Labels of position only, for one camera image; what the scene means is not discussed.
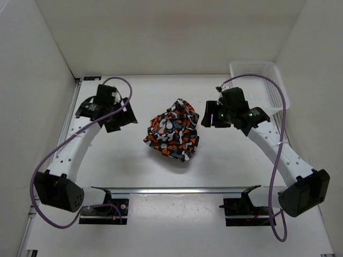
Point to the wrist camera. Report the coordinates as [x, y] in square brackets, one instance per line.
[223, 87]
[116, 95]

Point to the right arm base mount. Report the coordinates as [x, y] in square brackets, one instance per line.
[242, 212]

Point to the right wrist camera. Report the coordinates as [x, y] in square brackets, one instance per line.
[223, 87]

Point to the white plastic basket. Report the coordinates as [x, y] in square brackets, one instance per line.
[258, 91]

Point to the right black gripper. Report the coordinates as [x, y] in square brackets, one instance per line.
[211, 107]

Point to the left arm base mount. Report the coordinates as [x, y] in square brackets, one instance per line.
[116, 214]

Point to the aluminium left rail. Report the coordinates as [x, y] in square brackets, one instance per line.
[69, 105]

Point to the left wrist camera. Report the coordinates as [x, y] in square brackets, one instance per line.
[116, 95]

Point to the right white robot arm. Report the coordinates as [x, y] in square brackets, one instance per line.
[306, 187]

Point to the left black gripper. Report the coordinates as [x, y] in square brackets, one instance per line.
[127, 117]

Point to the aluminium right rail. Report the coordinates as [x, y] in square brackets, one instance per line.
[288, 139]

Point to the orange camouflage shorts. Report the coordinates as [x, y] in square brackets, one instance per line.
[174, 132]

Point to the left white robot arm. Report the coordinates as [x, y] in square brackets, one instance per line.
[56, 187]

